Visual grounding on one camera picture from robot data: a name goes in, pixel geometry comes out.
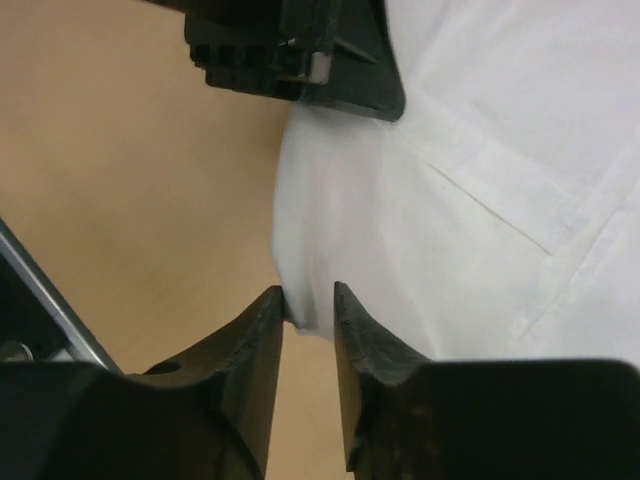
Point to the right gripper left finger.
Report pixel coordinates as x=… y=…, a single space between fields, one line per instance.
x=205 y=413

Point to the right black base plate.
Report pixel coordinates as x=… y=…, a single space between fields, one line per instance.
x=29 y=332

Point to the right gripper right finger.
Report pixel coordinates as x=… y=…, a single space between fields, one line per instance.
x=405 y=416

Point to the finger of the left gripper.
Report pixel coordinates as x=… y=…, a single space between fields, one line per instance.
x=329 y=53

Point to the white long sleeve shirt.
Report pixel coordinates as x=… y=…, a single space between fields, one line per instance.
x=499 y=217

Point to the aluminium front rail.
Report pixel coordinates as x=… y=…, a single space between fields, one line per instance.
x=82 y=343

